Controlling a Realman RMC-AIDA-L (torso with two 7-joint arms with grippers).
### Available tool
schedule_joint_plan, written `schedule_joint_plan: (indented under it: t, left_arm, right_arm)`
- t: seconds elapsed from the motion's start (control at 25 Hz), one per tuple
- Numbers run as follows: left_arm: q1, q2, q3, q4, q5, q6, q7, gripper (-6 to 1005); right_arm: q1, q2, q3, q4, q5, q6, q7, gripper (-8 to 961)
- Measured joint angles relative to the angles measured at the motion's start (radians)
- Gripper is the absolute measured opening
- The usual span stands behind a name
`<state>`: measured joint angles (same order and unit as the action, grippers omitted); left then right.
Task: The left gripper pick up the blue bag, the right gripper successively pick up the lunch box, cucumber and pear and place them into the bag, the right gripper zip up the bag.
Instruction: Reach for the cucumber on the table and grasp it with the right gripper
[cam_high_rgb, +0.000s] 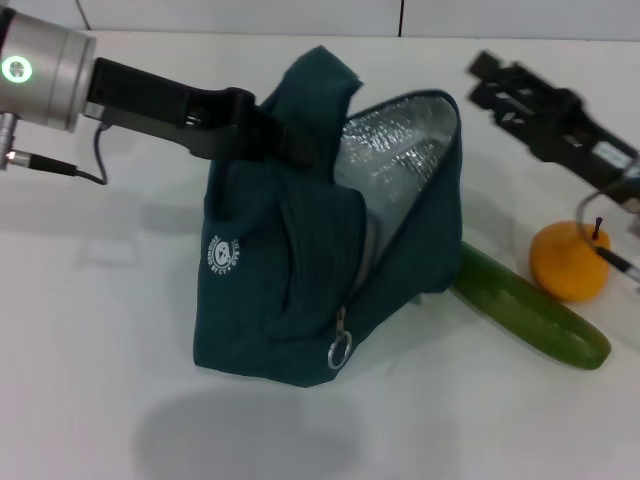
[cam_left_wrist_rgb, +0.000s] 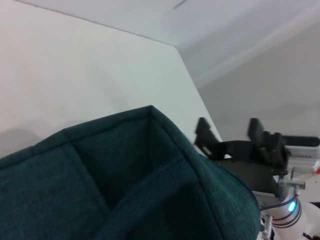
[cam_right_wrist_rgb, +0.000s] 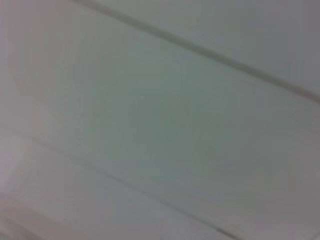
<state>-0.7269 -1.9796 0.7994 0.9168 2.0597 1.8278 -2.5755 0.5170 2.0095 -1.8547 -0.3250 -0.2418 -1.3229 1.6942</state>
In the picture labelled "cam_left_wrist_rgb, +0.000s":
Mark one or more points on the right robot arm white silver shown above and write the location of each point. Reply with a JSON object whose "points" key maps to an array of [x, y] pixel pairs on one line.
{"points": [[307, 220]]}

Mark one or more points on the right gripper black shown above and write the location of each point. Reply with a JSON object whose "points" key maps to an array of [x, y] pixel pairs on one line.
{"points": [[250, 165]]}

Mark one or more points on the dark teal fabric lunch bag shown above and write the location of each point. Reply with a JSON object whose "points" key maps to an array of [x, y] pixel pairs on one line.
{"points": [[75, 187]]}

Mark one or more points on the red tape strip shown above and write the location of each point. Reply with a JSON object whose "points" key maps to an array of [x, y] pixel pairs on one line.
{"points": [[318, 171]]}

